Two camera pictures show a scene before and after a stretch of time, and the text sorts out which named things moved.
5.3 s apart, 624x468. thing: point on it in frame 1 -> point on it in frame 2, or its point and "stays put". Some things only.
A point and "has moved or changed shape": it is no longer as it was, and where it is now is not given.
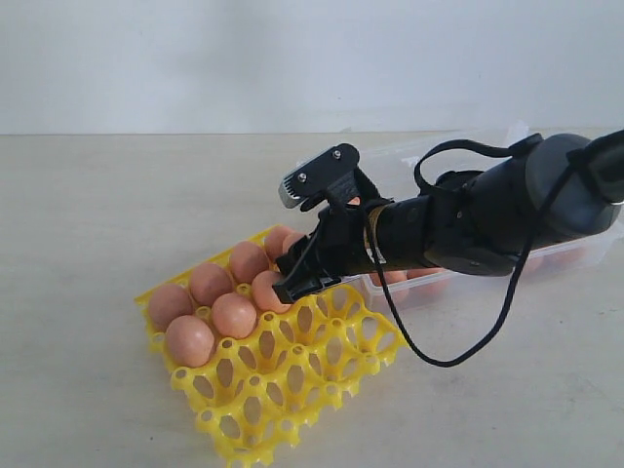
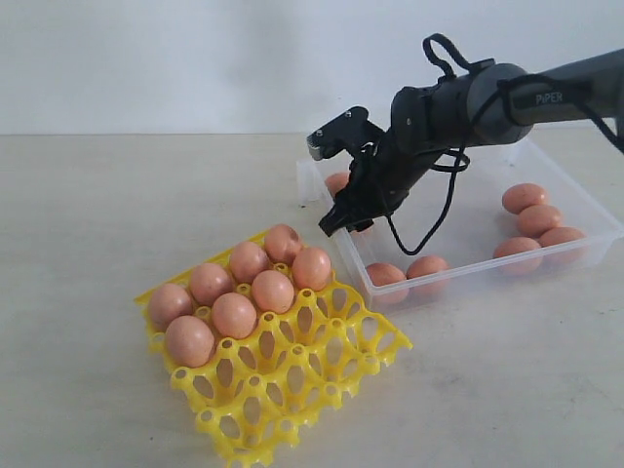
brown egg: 285,238 has moved or changed shape
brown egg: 208,281 stays put
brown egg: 234,315 stays put
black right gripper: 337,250 -> 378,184
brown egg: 189,340 stays put
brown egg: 274,241 stays put
